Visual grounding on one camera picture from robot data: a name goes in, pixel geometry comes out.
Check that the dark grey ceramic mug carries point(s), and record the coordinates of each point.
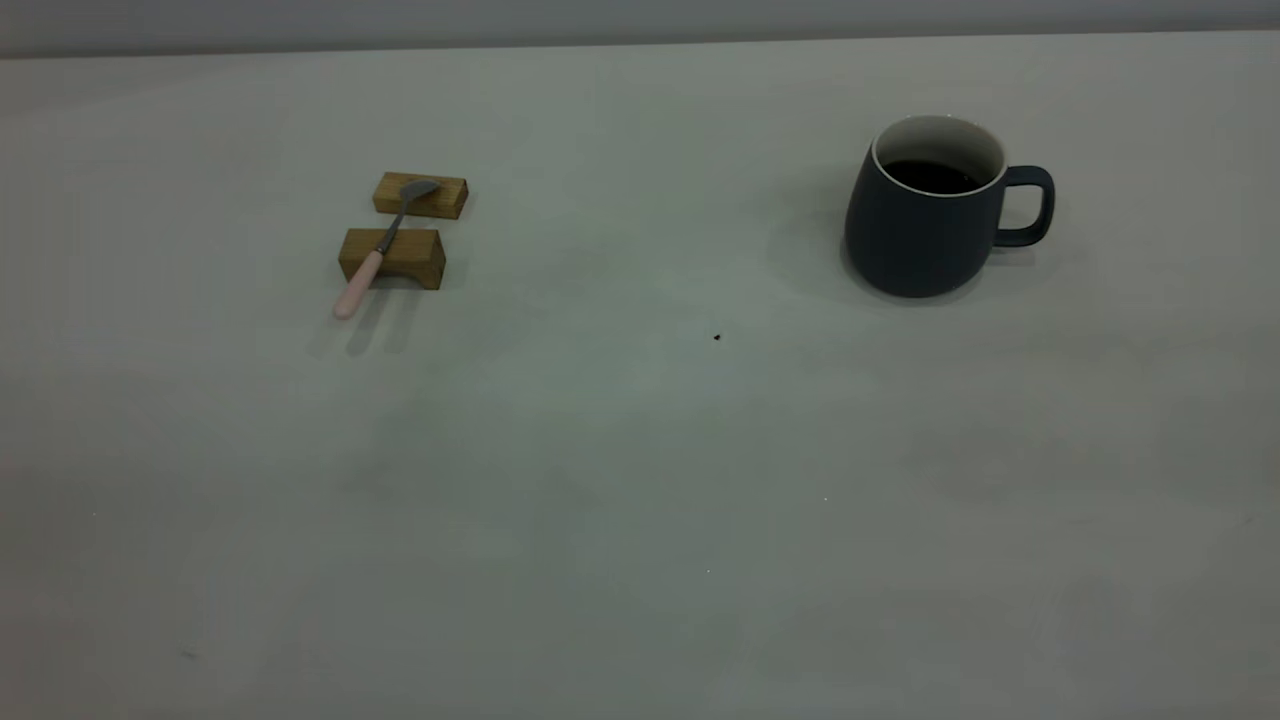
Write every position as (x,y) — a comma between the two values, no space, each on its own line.
(915,240)

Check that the arched wooden block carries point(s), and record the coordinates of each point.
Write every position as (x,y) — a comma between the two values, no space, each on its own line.
(410,254)

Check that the flat rectangular wooden block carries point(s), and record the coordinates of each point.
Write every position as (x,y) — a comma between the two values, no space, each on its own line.
(445,197)

